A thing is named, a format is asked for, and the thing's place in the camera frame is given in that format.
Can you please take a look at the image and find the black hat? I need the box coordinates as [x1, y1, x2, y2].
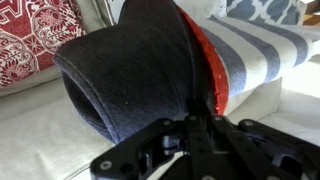
[52, 0, 214, 144]

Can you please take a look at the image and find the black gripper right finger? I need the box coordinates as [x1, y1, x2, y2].
[201, 98, 320, 180]

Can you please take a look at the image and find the grey white patterned pillow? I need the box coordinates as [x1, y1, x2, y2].
[225, 0, 308, 27]

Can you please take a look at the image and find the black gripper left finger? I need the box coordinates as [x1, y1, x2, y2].
[89, 96, 203, 180]

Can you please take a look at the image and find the red patterned pillow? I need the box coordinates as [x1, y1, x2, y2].
[0, 0, 88, 88]

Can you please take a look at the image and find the white sofa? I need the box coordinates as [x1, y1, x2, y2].
[0, 0, 320, 180]

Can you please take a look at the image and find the orange hat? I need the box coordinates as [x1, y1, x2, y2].
[176, 5, 231, 116]

